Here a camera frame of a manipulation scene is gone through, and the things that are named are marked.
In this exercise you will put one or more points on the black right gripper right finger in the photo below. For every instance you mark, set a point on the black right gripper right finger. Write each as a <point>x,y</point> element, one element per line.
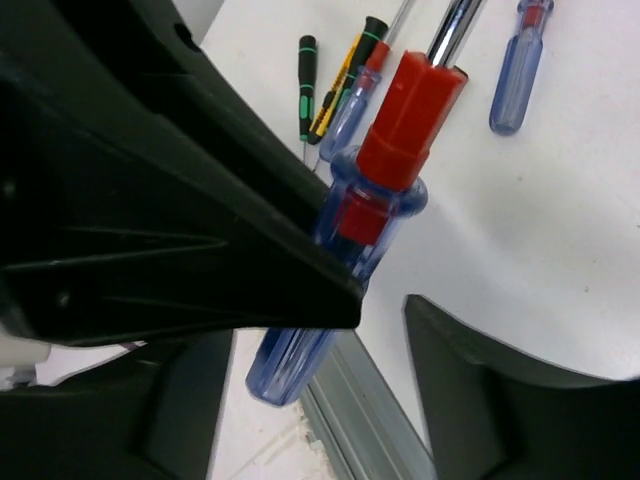
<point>495,412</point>

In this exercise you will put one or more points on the Pro'sKit black green screwdriver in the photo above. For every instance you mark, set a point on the Pro'sKit black green screwdriver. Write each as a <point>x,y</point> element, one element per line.
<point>307,75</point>

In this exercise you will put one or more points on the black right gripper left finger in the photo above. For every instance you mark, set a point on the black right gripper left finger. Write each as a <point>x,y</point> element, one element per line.
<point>148,414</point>

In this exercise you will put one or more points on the blue red screwdriver large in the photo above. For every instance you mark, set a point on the blue red screwdriver large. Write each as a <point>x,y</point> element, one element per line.
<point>375,186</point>

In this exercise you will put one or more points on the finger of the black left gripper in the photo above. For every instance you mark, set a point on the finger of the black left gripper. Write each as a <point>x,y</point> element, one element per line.
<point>141,197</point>

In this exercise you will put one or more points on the small yellow utility knife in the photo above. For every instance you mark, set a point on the small yellow utility knife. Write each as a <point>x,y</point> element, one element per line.
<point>320,124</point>

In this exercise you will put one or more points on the aluminium rail frame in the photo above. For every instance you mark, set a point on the aluminium rail frame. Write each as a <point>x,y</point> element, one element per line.
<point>356,418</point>

